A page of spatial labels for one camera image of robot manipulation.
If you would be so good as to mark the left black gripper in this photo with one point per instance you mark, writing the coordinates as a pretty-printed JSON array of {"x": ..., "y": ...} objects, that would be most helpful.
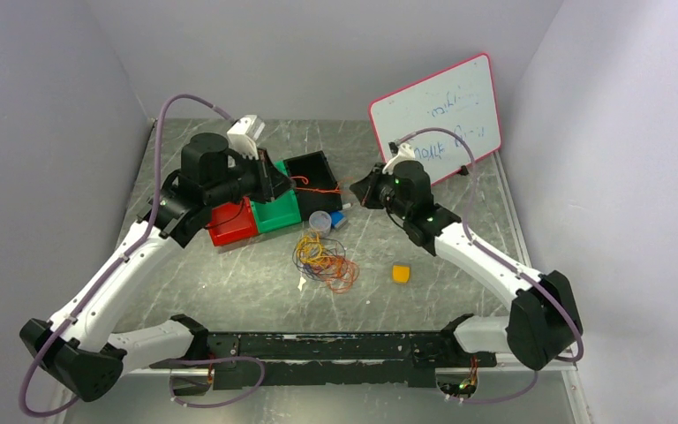
[{"x": 269, "y": 185}]

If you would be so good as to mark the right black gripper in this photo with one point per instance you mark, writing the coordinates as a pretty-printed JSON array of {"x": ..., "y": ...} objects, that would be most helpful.
[{"x": 365, "y": 188}]

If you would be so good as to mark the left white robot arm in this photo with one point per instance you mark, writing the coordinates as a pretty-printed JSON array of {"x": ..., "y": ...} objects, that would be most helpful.
[{"x": 77, "y": 345}]

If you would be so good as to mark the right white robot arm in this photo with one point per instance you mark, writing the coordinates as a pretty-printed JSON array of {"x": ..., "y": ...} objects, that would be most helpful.
[{"x": 542, "y": 322}]

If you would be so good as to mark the green plastic bin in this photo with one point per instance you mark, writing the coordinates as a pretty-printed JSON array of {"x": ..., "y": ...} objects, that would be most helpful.
[{"x": 278, "y": 214}]

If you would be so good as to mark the black plastic bin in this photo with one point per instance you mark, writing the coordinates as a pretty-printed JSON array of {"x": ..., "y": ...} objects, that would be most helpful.
[{"x": 315, "y": 184}]

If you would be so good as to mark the blue eraser block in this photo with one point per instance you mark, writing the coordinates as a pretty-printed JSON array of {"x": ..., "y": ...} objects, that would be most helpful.
[{"x": 338, "y": 219}]

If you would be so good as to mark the clear round container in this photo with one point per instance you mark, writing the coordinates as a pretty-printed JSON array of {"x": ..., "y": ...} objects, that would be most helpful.
[{"x": 320, "y": 222}]

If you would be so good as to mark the red plastic bin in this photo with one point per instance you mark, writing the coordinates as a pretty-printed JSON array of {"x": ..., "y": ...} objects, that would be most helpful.
[{"x": 231, "y": 223}]

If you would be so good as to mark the orange yellow block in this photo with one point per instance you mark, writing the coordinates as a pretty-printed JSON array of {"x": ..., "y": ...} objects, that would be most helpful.
[{"x": 401, "y": 273}]

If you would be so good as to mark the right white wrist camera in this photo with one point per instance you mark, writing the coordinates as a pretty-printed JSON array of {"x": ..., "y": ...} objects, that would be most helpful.
[{"x": 402, "y": 152}]

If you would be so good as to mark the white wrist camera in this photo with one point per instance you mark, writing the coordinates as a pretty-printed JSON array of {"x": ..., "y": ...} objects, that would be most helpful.
[
  {"x": 402, "y": 152},
  {"x": 243, "y": 136}
]

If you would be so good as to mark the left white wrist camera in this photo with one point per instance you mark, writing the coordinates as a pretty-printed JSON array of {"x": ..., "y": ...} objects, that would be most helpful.
[{"x": 243, "y": 136}]

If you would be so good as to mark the white board with red frame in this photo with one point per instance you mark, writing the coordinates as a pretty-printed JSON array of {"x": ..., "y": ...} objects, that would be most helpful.
[{"x": 460, "y": 99}]

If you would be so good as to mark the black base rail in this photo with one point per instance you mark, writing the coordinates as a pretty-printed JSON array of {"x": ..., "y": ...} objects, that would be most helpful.
[{"x": 302, "y": 359}]

